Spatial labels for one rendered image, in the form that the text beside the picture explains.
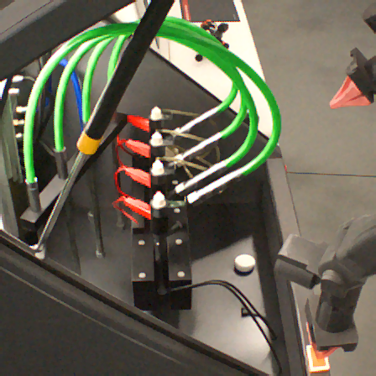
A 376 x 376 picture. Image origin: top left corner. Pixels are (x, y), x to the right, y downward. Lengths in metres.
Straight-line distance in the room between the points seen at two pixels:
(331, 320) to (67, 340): 0.38
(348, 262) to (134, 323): 0.26
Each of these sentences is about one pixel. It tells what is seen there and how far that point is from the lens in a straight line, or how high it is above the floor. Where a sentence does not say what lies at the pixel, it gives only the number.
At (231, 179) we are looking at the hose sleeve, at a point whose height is 1.16.
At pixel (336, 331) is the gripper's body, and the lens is 1.02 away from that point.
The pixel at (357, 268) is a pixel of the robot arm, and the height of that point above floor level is 1.25.
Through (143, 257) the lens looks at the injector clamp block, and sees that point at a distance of 1.22.
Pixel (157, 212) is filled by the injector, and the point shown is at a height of 1.10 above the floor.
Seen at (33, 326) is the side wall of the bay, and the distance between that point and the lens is 0.81.
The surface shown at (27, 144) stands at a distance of 1.06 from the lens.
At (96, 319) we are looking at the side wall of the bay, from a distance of 0.79.
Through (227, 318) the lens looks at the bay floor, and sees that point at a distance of 1.32.
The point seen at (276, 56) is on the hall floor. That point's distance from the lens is 3.81.
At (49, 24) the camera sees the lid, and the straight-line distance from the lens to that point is 0.54.
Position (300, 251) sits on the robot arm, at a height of 1.18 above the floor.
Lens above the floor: 1.85
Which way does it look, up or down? 40 degrees down
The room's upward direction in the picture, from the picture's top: straight up
